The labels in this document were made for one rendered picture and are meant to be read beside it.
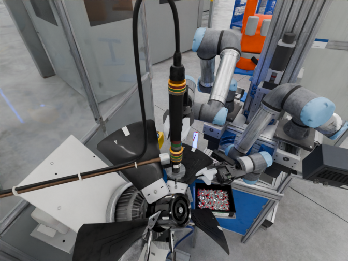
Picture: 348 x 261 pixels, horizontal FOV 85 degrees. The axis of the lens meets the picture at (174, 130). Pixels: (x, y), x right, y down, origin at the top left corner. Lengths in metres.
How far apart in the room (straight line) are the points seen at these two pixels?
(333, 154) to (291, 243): 1.29
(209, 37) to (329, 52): 1.59
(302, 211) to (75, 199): 2.12
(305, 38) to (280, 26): 0.15
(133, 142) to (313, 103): 0.68
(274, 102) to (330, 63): 1.57
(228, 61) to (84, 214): 0.86
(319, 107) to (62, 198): 0.97
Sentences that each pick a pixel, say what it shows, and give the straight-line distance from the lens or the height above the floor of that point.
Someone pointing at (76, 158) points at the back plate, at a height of 1.30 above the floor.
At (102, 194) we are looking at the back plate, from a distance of 0.86.
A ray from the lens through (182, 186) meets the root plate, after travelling 0.81.
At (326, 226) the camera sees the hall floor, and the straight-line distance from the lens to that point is 2.48.
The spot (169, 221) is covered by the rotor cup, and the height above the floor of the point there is 1.23.
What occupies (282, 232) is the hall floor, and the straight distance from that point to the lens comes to 2.24.
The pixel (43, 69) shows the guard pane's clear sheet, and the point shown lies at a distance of 1.11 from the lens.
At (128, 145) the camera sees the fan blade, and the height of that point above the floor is 1.39.
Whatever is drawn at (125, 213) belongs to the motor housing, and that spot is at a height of 1.16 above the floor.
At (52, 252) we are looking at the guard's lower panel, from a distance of 1.60.
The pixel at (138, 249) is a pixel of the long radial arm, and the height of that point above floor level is 1.11.
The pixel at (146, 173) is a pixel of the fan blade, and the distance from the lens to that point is 0.71.
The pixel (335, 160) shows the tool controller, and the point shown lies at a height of 1.24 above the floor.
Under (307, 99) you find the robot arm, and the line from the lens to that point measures 0.89.
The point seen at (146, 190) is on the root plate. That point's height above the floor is 1.26.
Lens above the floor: 1.89
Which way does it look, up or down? 43 degrees down
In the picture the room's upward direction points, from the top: straight up
